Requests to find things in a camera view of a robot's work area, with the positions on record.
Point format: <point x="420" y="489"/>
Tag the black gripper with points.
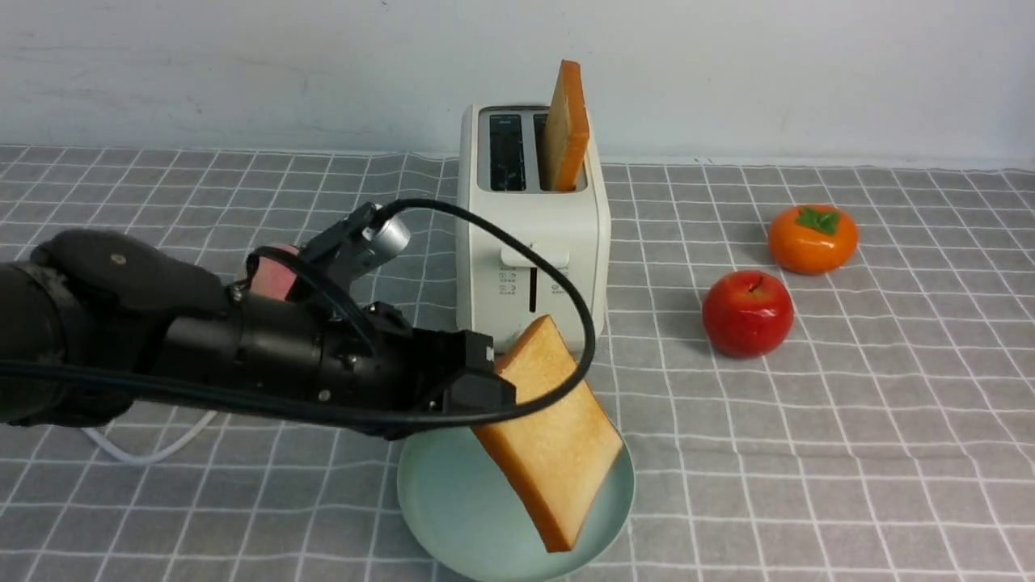
<point x="415" y="371"/>

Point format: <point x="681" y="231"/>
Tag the pink peach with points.
<point x="270" y="279"/>

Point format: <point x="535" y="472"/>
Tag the grey checked tablecloth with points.
<point x="889" y="439"/>

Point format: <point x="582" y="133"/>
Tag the red apple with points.
<point x="747" y="314"/>

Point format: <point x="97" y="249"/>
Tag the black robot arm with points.
<point x="95" y="321"/>

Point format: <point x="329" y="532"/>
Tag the toasted bread slice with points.
<point x="557" y="459"/>
<point x="566" y="134"/>

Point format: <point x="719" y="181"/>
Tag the light green plate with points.
<point x="462" y="511"/>

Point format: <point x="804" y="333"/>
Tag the orange persimmon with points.
<point x="812" y="239"/>

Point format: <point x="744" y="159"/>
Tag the white toaster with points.
<point x="498" y="291"/>

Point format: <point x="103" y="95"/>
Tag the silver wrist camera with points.
<point x="357" y="245"/>

